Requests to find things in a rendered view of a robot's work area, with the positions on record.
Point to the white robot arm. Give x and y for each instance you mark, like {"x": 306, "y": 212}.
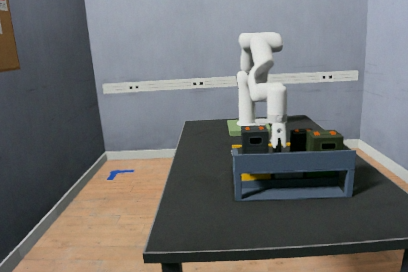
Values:
{"x": 257, "y": 62}

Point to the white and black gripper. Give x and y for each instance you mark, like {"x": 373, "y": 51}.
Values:
{"x": 278, "y": 136}

